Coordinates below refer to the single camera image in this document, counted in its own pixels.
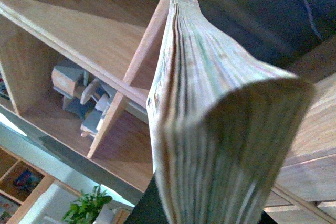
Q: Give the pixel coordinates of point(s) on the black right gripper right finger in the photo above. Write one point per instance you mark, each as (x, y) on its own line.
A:
(266, 219)

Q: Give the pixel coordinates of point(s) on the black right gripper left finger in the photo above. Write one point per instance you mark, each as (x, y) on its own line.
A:
(149, 209)

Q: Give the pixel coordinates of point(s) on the white illustrated paperback book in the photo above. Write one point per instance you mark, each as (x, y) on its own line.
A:
(221, 122)

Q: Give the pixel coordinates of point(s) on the green potted plant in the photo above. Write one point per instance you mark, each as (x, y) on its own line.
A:
(86, 208)

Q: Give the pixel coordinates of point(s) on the wooden toy figures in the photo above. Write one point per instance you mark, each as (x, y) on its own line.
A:
(84, 95)

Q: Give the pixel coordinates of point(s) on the light wooden bookshelf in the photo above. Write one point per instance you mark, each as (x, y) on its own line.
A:
(118, 41)

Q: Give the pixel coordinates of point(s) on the dark blue curtain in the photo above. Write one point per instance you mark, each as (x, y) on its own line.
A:
(275, 31)

